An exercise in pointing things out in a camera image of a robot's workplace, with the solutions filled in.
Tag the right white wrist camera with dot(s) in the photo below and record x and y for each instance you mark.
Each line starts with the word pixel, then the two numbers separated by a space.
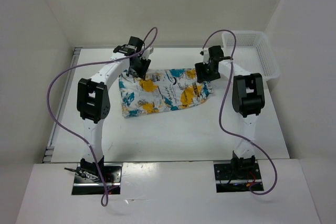
pixel 206 56

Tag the aluminium rail frame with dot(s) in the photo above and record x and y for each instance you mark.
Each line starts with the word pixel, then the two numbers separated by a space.
pixel 68 78

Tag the white plastic basket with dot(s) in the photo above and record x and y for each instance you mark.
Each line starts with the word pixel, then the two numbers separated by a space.
pixel 252 52

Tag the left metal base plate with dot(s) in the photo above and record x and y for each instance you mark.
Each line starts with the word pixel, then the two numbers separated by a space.
pixel 85 184

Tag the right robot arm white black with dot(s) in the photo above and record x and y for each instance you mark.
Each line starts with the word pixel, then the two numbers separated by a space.
pixel 248 99

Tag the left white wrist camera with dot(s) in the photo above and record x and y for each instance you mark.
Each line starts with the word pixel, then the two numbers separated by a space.
pixel 145 55

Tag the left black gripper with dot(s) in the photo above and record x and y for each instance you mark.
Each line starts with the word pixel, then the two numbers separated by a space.
pixel 141 73

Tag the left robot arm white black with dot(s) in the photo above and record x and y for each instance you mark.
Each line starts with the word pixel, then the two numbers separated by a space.
pixel 93 102

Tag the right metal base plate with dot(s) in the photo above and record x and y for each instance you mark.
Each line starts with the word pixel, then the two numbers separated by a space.
pixel 229 182

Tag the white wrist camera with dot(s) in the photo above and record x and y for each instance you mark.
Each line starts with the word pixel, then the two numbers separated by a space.
pixel 145 55
pixel 206 56

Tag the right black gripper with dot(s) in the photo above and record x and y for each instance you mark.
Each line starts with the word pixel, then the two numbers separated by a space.
pixel 200 67

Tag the patterned white teal yellow shorts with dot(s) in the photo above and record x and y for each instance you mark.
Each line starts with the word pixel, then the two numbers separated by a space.
pixel 161 91

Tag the metal base plate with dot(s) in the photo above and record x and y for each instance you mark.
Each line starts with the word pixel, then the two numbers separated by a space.
pixel 229 182
pixel 85 184

